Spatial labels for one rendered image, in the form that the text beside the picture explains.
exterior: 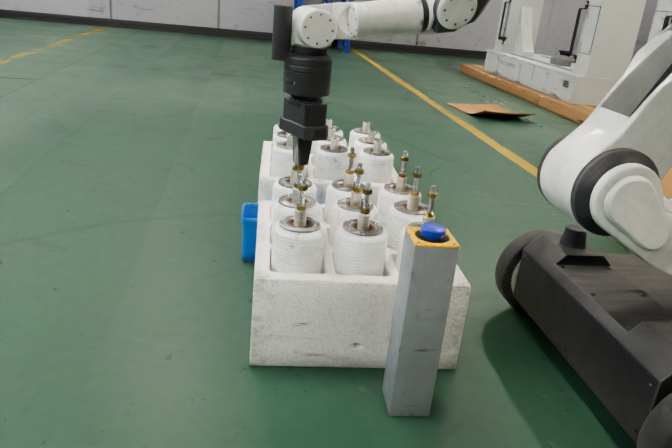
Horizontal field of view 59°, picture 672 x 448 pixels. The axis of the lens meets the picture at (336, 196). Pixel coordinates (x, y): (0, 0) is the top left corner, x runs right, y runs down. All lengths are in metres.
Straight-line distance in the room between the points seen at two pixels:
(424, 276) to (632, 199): 0.33
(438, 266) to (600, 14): 3.52
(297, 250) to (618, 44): 3.60
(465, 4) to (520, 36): 4.40
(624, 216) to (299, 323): 0.56
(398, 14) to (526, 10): 4.51
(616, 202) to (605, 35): 3.42
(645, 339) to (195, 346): 0.77
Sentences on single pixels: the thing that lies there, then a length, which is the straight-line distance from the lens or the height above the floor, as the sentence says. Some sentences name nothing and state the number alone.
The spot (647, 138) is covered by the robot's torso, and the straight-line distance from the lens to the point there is 1.03.
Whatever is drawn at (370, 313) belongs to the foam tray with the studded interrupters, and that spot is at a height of 0.12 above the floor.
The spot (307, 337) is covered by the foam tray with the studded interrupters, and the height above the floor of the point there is 0.06.
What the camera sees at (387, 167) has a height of 0.22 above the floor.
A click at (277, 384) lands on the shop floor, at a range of 1.09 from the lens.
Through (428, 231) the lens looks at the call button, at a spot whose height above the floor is 0.33.
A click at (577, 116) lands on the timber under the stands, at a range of 4.08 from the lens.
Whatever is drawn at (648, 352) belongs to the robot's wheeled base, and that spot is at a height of 0.19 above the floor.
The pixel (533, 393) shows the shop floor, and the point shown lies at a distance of 1.19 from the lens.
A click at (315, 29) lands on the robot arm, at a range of 1.05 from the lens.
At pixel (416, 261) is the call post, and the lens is 0.90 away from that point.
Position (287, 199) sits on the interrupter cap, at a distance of 1.19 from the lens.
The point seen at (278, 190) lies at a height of 0.24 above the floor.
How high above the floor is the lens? 0.66
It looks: 19 degrees down
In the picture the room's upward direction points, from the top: 6 degrees clockwise
